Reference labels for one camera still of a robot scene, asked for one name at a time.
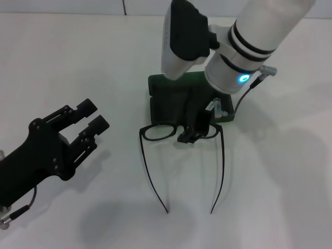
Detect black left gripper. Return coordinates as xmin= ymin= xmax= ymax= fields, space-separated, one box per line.
xmin=0 ymin=98 xmax=110 ymax=208

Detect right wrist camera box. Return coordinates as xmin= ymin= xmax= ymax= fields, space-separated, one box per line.
xmin=160 ymin=0 xmax=220 ymax=80

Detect right wrist cable with plug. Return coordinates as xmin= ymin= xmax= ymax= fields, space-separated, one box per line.
xmin=212 ymin=65 xmax=278 ymax=119

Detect green glasses case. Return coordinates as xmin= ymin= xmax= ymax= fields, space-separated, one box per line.
xmin=147 ymin=72 xmax=236 ymax=125

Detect wrist cable with plug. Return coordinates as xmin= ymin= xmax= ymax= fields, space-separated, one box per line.
xmin=0 ymin=185 xmax=38 ymax=230
xmin=212 ymin=65 xmax=278 ymax=119

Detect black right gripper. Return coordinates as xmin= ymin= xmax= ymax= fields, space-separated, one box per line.
xmin=177 ymin=86 xmax=216 ymax=145

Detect left wrist cable with plug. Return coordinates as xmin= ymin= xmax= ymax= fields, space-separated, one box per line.
xmin=0 ymin=185 xmax=38 ymax=230

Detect black glasses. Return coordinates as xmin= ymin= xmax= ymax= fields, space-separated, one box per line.
xmin=139 ymin=123 xmax=224 ymax=215

